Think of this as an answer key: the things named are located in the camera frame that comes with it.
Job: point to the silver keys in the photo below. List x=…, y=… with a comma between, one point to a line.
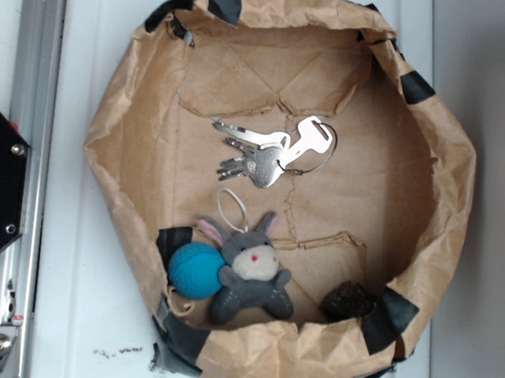
x=265, y=157

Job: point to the grey plush bunny toy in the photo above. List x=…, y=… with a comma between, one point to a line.
x=251, y=276

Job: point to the blue rubber ball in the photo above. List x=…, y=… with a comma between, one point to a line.
x=194, y=270

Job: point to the brown paper bag bin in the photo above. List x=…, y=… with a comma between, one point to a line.
x=389, y=210

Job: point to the dark brown rough block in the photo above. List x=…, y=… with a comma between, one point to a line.
x=349, y=300

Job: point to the aluminium frame rail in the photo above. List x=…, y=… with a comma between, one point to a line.
x=32, y=110

